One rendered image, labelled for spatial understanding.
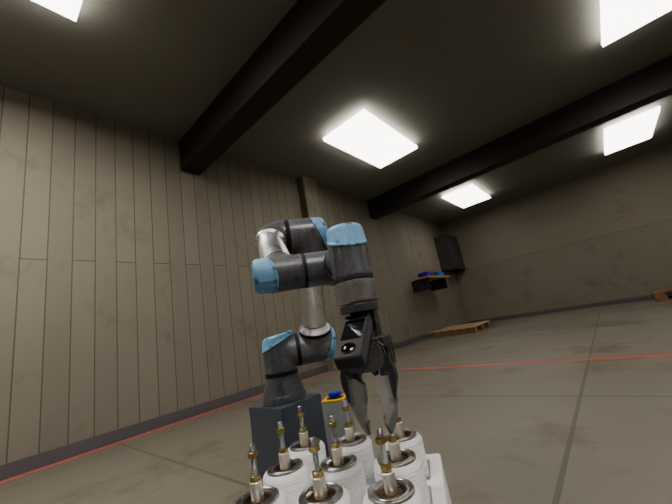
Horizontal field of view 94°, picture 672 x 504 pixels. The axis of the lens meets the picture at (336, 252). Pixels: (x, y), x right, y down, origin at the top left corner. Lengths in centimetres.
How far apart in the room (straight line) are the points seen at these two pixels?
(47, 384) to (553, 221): 838
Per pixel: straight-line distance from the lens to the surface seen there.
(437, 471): 85
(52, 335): 297
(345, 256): 56
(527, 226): 844
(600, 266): 826
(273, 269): 63
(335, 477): 72
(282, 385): 116
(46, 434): 297
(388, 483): 61
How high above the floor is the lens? 52
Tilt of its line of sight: 13 degrees up
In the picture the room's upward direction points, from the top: 10 degrees counter-clockwise
